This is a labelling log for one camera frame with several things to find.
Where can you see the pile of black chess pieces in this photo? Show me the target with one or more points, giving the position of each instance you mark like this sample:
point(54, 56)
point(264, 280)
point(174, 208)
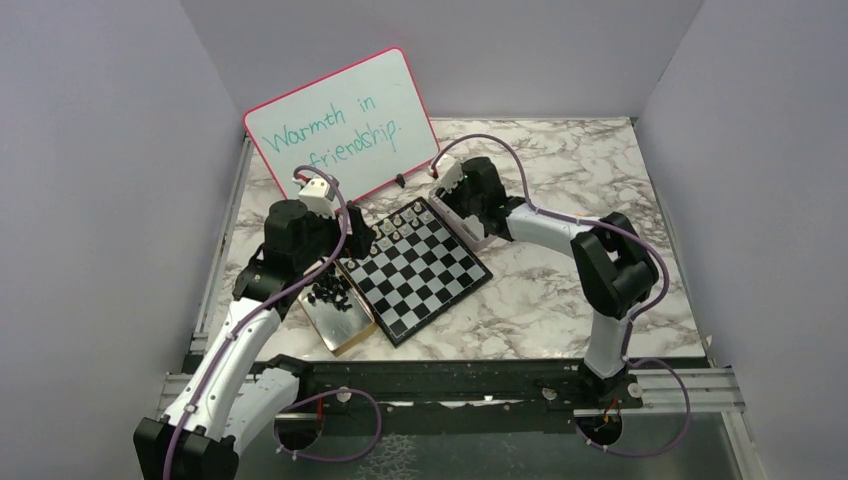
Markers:
point(331, 289)

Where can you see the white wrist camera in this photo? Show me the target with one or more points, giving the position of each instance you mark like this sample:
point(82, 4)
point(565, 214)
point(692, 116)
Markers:
point(318, 196)
point(448, 180)

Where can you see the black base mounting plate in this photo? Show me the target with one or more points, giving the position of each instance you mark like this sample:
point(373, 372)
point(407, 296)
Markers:
point(469, 397)

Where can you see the gold tin with black pieces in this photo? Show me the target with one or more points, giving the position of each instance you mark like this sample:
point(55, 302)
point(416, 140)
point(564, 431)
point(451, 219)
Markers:
point(339, 331)

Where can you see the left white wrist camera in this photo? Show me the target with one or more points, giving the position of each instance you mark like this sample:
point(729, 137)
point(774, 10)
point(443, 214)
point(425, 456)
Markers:
point(318, 196)

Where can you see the pink framed whiteboard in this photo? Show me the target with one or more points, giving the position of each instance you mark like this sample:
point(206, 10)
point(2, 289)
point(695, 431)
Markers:
point(364, 124)

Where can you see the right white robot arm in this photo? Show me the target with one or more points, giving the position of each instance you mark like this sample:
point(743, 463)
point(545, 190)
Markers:
point(616, 273)

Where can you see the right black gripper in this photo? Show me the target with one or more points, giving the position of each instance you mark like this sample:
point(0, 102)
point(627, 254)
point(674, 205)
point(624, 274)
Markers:
point(453, 197)

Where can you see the silver tin with white pieces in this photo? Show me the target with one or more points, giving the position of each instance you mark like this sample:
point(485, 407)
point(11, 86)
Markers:
point(470, 230)

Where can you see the aluminium rail frame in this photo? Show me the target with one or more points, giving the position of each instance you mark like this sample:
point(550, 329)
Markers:
point(404, 271)

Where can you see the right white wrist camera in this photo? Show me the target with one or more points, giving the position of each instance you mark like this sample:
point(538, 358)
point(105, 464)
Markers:
point(448, 180)

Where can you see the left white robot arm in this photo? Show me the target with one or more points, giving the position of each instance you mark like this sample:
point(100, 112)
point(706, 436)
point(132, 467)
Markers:
point(203, 433)

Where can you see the black white chessboard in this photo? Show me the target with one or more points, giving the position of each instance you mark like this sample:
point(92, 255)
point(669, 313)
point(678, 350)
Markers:
point(418, 278)

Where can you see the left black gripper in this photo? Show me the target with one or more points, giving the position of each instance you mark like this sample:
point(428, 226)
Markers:
point(358, 243)

